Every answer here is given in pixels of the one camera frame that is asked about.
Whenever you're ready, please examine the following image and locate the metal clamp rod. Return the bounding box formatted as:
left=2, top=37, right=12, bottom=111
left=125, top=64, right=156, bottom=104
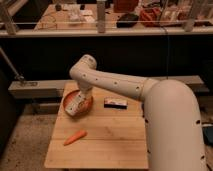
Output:
left=0, top=46, right=38, bottom=86

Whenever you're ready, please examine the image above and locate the black pedal device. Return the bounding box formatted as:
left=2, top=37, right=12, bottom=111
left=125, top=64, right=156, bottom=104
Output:
left=202, top=126, right=213, bottom=146

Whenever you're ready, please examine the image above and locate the white plastic bottle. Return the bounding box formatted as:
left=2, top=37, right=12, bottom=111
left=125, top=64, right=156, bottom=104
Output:
left=63, top=93, right=79, bottom=116

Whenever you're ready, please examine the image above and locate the black and white eraser block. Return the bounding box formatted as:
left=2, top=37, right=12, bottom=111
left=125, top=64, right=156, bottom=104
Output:
left=104, top=98, right=128, bottom=109

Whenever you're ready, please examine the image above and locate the black computer mouse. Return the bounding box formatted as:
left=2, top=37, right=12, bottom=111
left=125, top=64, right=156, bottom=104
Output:
left=116, top=13, right=139, bottom=28

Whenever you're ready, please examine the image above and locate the orange ceramic bowl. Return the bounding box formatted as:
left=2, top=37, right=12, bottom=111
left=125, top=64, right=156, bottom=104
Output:
left=63, top=90, right=93, bottom=117

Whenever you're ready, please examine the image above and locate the aluminium frame post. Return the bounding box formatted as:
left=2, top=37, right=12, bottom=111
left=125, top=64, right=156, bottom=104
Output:
left=97, top=0, right=106, bottom=33

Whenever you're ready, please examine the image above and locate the background wooden workbench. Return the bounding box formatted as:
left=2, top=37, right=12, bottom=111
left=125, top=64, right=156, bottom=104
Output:
left=0, top=1, right=213, bottom=37

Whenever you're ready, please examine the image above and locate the grey metal beam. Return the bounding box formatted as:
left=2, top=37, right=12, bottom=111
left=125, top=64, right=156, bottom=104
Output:
left=8, top=80, right=68, bottom=99

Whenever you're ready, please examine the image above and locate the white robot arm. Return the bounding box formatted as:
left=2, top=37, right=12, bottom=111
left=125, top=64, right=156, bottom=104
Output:
left=69, top=55, right=207, bottom=171

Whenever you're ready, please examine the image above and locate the orange carrot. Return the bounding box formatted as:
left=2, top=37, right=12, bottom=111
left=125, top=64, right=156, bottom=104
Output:
left=63, top=130, right=87, bottom=146

